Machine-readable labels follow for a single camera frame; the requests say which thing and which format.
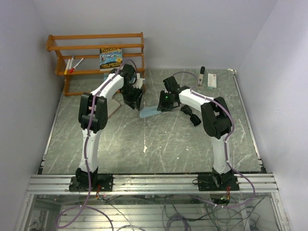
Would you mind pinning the illustrated paperback book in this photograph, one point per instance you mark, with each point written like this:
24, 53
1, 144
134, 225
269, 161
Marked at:
110, 58

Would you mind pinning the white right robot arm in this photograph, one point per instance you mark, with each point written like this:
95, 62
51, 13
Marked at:
217, 122

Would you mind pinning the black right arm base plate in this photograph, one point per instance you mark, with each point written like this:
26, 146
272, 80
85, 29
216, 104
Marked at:
206, 182

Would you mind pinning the wooden shelf rack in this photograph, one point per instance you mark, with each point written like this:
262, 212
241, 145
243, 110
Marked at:
88, 47

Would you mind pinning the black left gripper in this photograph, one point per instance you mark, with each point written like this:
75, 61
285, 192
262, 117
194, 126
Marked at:
135, 101

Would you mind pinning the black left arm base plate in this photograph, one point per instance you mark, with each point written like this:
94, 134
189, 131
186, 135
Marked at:
102, 183

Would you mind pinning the light blue cleaning cloth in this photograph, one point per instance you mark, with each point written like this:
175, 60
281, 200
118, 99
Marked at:
149, 111

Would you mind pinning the yellow marker pen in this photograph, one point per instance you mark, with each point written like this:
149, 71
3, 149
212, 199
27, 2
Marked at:
67, 66

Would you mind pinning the grey marker pen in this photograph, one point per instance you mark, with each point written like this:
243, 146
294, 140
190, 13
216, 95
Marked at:
71, 62

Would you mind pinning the black sunglasses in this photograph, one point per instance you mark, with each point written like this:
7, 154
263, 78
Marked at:
193, 117

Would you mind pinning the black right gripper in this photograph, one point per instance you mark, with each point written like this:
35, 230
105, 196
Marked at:
162, 106

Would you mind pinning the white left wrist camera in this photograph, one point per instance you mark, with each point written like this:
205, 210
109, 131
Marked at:
138, 83

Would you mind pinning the red marker pen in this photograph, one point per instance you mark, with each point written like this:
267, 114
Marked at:
74, 67

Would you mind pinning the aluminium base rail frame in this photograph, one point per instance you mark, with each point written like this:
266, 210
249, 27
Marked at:
146, 184

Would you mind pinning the white small carton box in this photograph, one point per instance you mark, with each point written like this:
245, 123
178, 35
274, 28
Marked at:
211, 81

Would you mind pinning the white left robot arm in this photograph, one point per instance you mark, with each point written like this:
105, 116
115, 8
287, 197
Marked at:
93, 116

